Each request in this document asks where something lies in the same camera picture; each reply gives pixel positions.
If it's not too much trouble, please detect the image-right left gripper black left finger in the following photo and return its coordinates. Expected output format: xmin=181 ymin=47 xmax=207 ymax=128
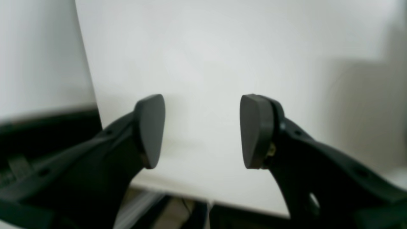
xmin=1 ymin=94 xmax=166 ymax=229

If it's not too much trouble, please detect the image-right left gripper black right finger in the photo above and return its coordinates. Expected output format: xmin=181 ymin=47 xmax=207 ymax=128
xmin=239 ymin=94 xmax=407 ymax=229

